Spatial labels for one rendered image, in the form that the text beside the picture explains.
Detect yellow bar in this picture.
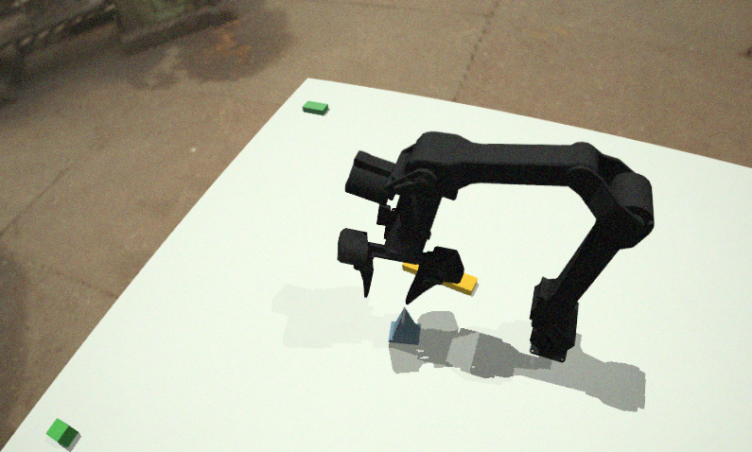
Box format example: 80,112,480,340
402,263,478,295

